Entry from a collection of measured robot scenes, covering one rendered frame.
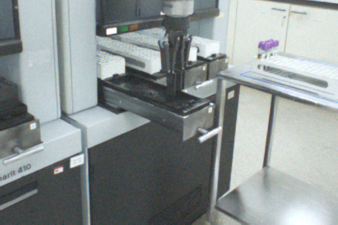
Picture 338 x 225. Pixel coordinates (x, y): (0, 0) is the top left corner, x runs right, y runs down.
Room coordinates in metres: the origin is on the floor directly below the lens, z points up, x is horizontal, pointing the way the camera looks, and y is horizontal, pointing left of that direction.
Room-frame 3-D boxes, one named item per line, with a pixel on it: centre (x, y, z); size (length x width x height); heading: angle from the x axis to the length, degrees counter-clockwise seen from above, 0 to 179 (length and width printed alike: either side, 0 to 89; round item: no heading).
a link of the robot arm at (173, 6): (1.07, -0.02, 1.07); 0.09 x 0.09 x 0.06
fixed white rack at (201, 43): (1.58, -0.06, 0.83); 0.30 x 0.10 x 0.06; 49
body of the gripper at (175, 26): (1.07, -0.02, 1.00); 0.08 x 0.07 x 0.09; 139
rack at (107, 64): (1.28, 0.29, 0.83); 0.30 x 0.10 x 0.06; 49
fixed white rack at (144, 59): (1.35, 0.14, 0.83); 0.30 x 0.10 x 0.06; 49
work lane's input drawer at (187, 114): (1.16, 0.15, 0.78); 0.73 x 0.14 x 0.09; 49
